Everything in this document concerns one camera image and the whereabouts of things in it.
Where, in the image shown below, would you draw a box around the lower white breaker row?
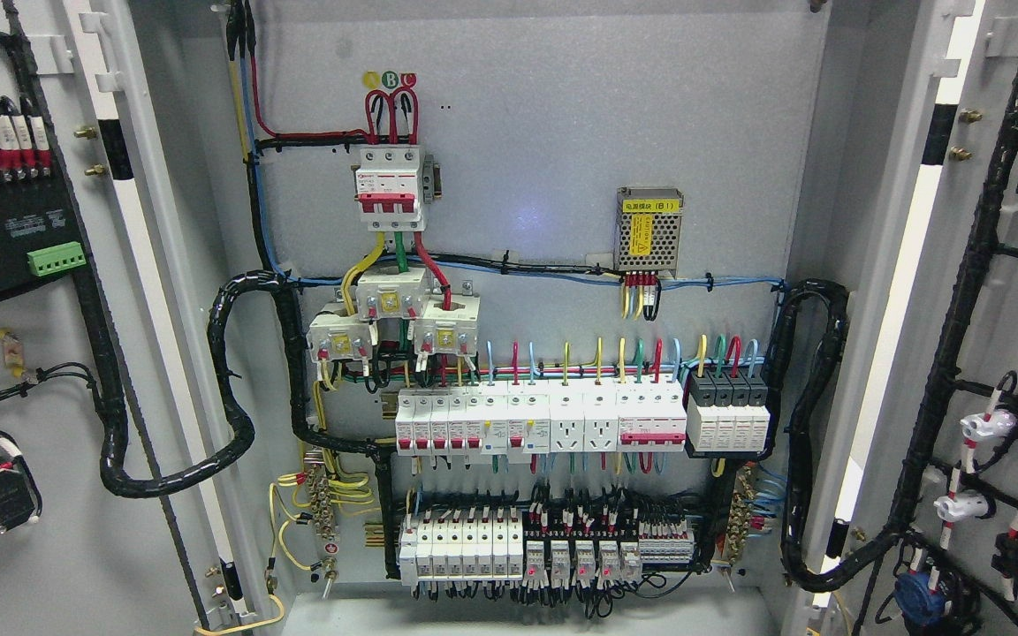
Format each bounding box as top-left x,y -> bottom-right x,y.
399,508 -> 525,587

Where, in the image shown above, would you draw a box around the red white circuit breaker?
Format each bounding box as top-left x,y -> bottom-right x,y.
617,380 -> 687,452

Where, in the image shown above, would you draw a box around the metal mesh power supply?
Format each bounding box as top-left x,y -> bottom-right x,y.
613,186 -> 684,273

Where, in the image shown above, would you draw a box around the main red white breaker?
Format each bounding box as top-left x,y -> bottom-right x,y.
354,144 -> 431,232

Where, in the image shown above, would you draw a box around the black left cable conduit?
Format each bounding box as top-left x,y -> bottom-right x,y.
101,269 -> 395,500

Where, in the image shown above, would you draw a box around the white current transformers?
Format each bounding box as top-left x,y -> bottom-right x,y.
308,266 -> 480,363

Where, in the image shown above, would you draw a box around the black right cable conduit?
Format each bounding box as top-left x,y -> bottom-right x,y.
774,278 -> 899,593

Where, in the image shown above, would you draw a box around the black white surge protector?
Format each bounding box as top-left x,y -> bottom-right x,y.
686,371 -> 771,460

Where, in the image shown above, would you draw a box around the grey cabinet door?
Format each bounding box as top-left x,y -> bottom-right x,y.
0,1 -> 234,635
758,1 -> 1018,635

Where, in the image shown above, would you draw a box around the black cable conduit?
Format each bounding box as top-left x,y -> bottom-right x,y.
774,278 -> 899,593
101,269 -> 395,500

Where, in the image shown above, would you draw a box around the relay row with red leds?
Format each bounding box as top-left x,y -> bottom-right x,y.
522,538 -> 642,592

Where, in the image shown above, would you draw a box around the black digital power meter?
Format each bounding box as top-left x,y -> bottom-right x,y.
0,170 -> 84,301

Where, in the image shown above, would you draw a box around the brass ground terminal bar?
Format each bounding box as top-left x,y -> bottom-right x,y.
723,462 -> 756,566

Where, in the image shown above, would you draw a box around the white double power sockets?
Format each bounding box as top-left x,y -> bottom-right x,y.
549,379 -> 619,452

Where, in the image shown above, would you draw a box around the row of small breakers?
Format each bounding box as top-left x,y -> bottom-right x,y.
394,380 -> 552,463

